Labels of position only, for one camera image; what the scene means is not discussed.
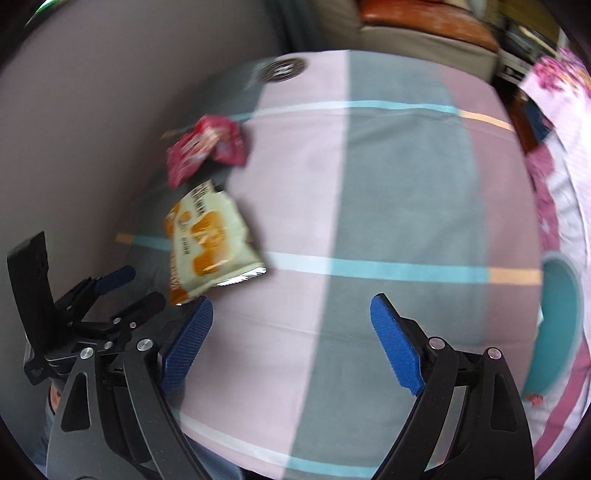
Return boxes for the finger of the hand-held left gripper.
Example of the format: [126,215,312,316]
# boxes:
[55,267,136,320]
[92,292,167,343]

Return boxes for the red snack packet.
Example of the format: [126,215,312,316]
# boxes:
[166,115,250,189]

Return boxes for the orange snack packet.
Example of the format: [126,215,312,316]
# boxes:
[165,180,267,308]

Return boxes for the orange seat cushion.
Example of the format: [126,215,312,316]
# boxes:
[360,0,499,51]

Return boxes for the cream sofa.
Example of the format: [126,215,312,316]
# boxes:
[318,0,502,84]

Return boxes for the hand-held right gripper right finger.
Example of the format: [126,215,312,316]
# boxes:
[370,292,534,480]

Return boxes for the teal trash bin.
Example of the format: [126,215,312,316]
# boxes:
[524,253,583,398]

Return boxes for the glass side table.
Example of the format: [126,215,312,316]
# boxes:
[496,18,561,86]

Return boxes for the person's left forearm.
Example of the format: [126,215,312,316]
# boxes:
[44,385,65,462]

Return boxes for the wooden bed frame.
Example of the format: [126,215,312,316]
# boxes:
[508,88,552,153]

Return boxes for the plaid tablecloth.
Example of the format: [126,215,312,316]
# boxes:
[113,48,543,480]

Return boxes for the blue curtain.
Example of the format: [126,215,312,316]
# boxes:
[281,0,324,51]

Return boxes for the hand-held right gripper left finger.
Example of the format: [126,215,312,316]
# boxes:
[46,295,214,480]

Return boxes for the pink floral blanket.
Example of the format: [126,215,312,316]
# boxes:
[519,46,591,467]

